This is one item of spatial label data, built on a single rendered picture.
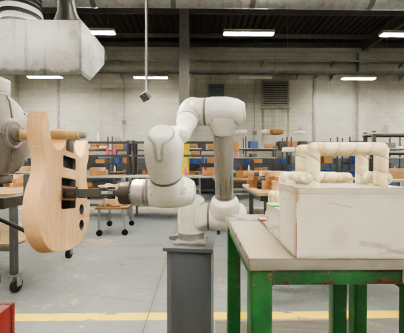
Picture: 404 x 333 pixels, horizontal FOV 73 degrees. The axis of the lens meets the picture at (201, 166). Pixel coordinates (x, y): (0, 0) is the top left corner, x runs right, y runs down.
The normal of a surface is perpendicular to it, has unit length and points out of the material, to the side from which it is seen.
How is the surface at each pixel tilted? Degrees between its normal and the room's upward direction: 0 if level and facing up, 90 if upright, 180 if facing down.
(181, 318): 90
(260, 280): 90
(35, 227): 101
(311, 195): 90
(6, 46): 90
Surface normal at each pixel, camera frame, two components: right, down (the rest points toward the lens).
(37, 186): -0.01, -0.51
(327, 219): 0.00, 0.01
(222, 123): -0.09, 0.52
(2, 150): 0.99, 0.11
